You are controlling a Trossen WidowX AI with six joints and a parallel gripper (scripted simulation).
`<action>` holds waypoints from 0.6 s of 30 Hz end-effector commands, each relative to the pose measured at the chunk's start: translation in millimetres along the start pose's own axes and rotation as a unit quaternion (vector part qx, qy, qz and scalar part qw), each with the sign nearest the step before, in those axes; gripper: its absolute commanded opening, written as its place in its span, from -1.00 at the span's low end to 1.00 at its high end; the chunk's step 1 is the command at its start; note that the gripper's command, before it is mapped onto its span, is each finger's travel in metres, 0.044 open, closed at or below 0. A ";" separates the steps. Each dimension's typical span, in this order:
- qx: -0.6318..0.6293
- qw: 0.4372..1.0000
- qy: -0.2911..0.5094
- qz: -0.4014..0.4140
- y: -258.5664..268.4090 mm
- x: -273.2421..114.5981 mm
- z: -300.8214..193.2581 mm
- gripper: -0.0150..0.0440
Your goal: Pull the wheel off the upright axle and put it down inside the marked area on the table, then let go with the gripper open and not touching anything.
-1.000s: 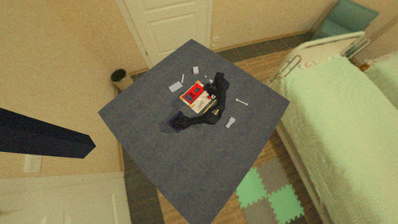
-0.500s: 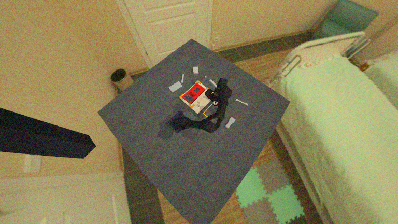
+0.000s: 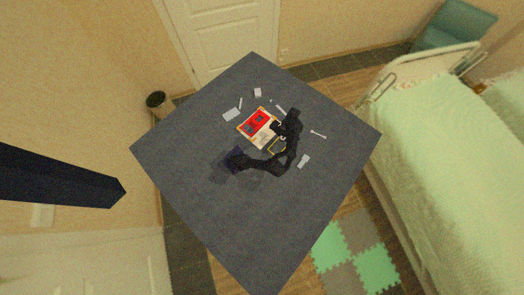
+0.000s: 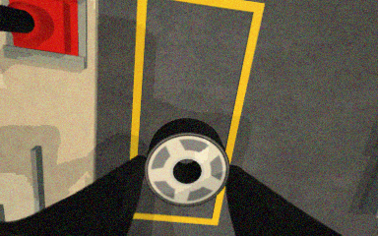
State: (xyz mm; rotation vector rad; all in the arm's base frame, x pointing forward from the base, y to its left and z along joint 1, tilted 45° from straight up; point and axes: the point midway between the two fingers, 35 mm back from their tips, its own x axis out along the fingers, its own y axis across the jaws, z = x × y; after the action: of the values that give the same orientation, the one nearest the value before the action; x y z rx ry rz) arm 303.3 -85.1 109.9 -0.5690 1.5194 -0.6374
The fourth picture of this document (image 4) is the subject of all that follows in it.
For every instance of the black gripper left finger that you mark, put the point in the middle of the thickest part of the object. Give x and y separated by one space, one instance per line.
106 207

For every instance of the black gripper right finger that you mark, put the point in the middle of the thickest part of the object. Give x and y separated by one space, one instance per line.
257 210

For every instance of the yellow rectangular outline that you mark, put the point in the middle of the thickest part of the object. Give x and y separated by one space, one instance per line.
257 9

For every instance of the black tyre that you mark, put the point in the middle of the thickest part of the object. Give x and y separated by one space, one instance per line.
186 184

